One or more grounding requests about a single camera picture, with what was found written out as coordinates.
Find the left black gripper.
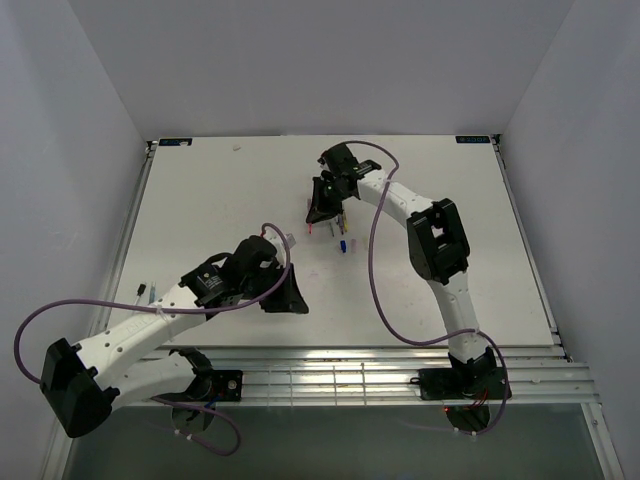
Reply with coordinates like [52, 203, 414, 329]
[242, 261, 309, 313]

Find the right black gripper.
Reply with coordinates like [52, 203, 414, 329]
[308, 176, 352, 224]

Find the yellow highlighter pen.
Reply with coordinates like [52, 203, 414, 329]
[341, 211, 349, 233]

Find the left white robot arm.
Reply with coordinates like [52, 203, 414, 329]
[40, 232, 309, 438]

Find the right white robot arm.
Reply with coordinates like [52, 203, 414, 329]
[306, 140, 498, 397]

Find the light blue pen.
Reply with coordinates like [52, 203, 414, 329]
[148, 282, 156, 304]

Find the black cap marker outer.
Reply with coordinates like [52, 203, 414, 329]
[134, 283, 147, 305]

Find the right blue corner label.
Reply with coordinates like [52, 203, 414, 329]
[455, 135, 491, 144]

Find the blue corner label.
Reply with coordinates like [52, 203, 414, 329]
[158, 138, 193, 147]
[455, 135, 491, 144]

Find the left blue corner label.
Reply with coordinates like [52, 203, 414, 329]
[158, 138, 193, 147]

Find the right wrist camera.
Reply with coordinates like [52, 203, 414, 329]
[317, 154, 328, 169]

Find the aluminium rail frame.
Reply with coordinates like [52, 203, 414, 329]
[55, 347, 601, 414]

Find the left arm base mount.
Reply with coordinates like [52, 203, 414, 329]
[160, 347, 243, 403]

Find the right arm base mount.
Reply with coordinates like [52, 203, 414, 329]
[409, 367, 512, 400]

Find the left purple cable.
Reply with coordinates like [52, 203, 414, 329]
[13, 222, 294, 386]

